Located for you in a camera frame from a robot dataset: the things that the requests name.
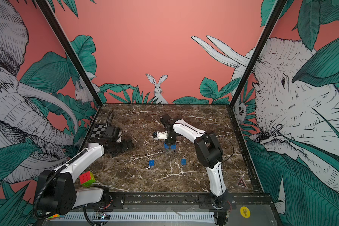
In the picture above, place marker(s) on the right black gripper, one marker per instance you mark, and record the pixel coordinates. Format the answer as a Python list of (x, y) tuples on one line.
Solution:
[(168, 142)]

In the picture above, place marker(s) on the rubiks cube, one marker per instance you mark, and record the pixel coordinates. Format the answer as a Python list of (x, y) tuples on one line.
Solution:
[(87, 179)]

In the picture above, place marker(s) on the checkerboard calibration board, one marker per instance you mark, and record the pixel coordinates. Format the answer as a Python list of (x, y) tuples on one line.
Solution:
[(98, 130)]

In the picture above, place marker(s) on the warning triangle sticker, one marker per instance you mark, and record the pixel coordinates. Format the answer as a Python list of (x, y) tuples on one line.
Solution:
[(241, 183)]

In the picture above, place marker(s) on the yellow round sticker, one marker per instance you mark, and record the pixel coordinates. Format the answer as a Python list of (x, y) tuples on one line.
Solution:
[(245, 212)]

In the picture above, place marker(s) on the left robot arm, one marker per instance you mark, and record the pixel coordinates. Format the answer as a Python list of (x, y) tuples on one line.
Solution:
[(55, 192)]

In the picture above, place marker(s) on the black front frame rail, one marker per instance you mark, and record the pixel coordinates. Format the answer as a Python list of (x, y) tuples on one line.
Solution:
[(205, 201)]

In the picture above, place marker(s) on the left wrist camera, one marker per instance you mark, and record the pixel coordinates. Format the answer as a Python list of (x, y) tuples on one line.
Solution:
[(112, 133)]

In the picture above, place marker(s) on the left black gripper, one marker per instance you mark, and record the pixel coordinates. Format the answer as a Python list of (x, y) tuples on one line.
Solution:
[(126, 147)]

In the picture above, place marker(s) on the small green circuit board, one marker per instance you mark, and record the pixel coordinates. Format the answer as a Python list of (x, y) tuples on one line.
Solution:
[(103, 216)]

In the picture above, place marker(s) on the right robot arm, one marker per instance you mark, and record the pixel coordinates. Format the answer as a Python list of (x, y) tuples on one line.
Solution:
[(208, 151)]

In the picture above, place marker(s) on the white slotted cable duct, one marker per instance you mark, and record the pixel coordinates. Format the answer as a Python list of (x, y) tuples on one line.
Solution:
[(157, 216)]

